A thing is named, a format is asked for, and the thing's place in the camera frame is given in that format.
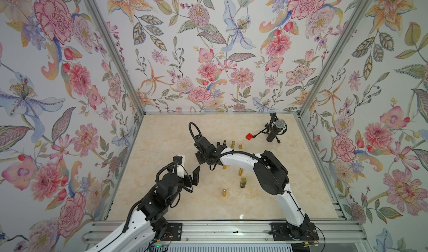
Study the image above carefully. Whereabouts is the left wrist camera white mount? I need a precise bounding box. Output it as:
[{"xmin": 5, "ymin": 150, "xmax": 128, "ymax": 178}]
[{"xmin": 173, "ymin": 155, "xmax": 186, "ymax": 178}]

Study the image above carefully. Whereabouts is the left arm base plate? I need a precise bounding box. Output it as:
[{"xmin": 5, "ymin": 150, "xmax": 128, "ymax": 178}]
[{"xmin": 155, "ymin": 223, "xmax": 183, "ymax": 242}]

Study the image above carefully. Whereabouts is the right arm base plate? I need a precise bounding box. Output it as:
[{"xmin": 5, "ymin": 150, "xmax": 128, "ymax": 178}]
[{"xmin": 269, "ymin": 223, "xmax": 319, "ymax": 242}]

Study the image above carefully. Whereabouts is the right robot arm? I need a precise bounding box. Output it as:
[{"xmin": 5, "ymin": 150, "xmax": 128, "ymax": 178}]
[{"xmin": 188, "ymin": 122, "xmax": 319, "ymax": 240}]

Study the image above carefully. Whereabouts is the aluminium front rail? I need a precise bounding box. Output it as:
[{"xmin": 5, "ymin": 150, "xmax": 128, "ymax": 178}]
[{"xmin": 82, "ymin": 220, "xmax": 367, "ymax": 246}]

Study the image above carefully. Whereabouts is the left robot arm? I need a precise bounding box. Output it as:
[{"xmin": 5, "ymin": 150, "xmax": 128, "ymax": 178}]
[{"xmin": 88, "ymin": 156, "xmax": 201, "ymax": 252}]

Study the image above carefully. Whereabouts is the square gold black lipstick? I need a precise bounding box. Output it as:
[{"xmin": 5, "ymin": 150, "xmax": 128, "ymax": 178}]
[{"xmin": 240, "ymin": 178, "xmax": 247, "ymax": 188}]

